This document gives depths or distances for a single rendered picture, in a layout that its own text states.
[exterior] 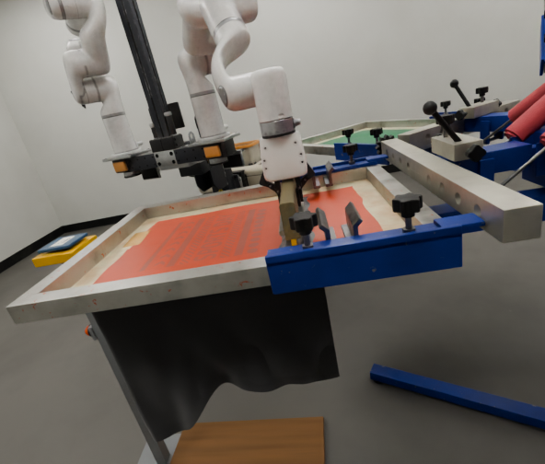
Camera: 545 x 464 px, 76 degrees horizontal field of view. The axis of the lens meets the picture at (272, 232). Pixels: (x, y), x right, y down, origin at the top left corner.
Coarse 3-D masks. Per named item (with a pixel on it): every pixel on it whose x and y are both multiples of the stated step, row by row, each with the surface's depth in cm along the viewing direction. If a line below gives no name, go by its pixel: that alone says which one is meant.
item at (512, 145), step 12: (504, 144) 76; (516, 144) 74; (528, 144) 72; (492, 156) 73; (504, 156) 73; (516, 156) 73; (528, 156) 73; (468, 168) 75; (504, 168) 74; (516, 168) 74
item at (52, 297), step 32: (224, 192) 110; (256, 192) 108; (384, 192) 84; (128, 224) 101; (416, 224) 62; (96, 256) 84; (32, 288) 68; (64, 288) 72; (96, 288) 62; (128, 288) 59; (160, 288) 59; (192, 288) 59; (224, 288) 58; (32, 320) 63
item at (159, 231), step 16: (320, 192) 101; (336, 192) 98; (352, 192) 95; (240, 208) 103; (256, 208) 100; (272, 208) 97; (320, 208) 88; (336, 208) 86; (160, 224) 105; (176, 224) 102; (144, 240) 93; (160, 240) 91
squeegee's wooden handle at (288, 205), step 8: (288, 184) 77; (288, 192) 71; (280, 200) 68; (288, 200) 66; (296, 200) 79; (280, 208) 65; (288, 208) 65; (296, 208) 71; (288, 216) 65; (288, 224) 66; (288, 232) 67; (296, 232) 67
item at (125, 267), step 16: (272, 224) 85; (336, 224) 77; (368, 224) 73; (272, 240) 75; (320, 240) 70; (128, 256) 85; (144, 256) 82; (240, 256) 71; (256, 256) 70; (112, 272) 77; (128, 272) 75; (144, 272) 74; (160, 272) 72
